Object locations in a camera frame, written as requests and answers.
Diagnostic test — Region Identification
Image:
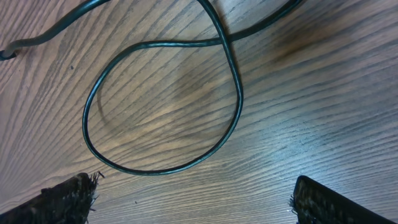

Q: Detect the black usb cable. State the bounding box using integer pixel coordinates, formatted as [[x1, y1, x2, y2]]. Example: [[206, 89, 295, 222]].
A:
[[0, 0, 304, 177]]

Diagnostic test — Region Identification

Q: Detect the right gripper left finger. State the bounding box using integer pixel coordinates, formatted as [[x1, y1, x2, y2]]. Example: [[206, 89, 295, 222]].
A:
[[1, 171, 104, 224]]

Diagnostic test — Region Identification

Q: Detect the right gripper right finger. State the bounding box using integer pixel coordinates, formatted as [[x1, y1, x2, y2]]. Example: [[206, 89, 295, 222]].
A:
[[290, 175, 395, 224]]

